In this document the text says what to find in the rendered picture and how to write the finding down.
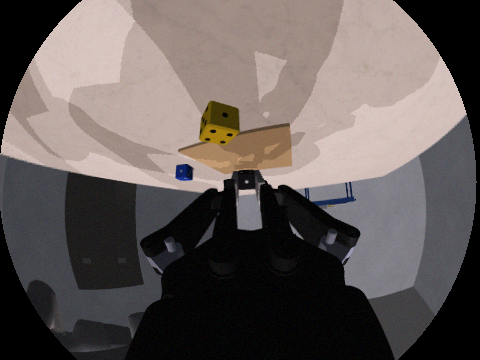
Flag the yellow die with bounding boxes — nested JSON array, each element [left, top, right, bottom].
[[199, 101, 240, 145]]

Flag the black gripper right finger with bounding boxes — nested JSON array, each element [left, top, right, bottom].
[[254, 170, 360, 271]]

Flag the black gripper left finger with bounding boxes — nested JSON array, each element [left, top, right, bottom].
[[140, 171, 239, 275]]

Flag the tan square mat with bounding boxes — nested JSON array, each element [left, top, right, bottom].
[[178, 123, 292, 174]]

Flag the black die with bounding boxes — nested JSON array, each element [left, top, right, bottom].
[[238, 170, 255, 190]]

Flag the blue die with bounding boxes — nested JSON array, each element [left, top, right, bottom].
[[175, 164, 193, 181]]

